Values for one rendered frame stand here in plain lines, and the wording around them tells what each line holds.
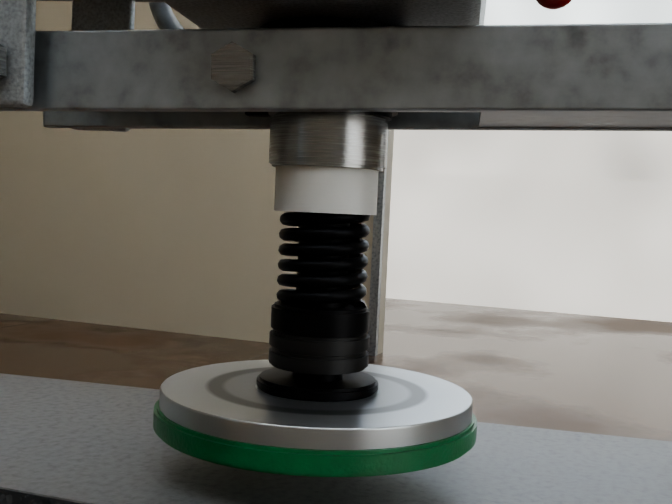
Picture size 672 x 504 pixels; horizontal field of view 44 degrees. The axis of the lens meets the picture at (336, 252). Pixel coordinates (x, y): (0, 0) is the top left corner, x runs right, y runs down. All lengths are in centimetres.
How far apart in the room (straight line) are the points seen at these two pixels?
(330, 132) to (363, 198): 5
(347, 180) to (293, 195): 4
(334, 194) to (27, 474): 27
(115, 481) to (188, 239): 576
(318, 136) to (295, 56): 5
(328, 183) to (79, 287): 637
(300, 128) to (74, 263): 638
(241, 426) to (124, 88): 22
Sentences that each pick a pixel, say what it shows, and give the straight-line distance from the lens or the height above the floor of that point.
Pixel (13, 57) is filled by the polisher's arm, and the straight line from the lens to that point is 56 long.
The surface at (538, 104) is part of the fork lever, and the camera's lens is 51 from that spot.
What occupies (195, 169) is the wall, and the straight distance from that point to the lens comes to 629.
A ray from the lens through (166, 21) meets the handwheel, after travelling 78.
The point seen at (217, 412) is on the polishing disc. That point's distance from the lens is 51.
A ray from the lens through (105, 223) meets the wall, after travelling 671.
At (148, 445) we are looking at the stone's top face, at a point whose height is 81.
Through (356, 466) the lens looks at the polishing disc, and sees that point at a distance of 49.
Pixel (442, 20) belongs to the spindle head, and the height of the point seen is 111.
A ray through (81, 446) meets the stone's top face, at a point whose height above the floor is 81.
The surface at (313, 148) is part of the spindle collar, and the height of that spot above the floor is 102.
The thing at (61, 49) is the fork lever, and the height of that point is 108.
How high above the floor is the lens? 99
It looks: 3 degrees down
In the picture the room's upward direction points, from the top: 3 degrees clockwise
